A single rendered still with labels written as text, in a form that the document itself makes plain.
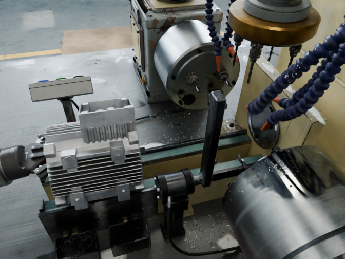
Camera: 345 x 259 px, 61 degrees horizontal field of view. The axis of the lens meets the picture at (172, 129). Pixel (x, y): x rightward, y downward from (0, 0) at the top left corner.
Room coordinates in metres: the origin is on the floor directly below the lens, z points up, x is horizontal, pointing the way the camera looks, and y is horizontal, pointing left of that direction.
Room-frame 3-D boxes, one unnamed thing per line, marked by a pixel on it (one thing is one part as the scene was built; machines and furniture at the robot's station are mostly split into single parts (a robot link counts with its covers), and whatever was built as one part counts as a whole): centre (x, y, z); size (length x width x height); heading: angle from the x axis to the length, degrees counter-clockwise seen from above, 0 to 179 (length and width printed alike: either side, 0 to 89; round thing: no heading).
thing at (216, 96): (0.42, -0.08, 1.12); 0.04 x 0.03 x 0.26; 108
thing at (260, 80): (0.63, -0.31, 0.97); 0.30 x 0.11 x 0.34; 18
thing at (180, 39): (0.93, -0.05, 1.04); 0.37 x 0.25 x 0.25; 18
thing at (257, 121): (0.62, -0.25, 1.02); 0.15 x 0.02 x 0.15; 18
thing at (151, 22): (1.16, 0.02, 0.99); 0.35 x 0.31 x 0.37; 18
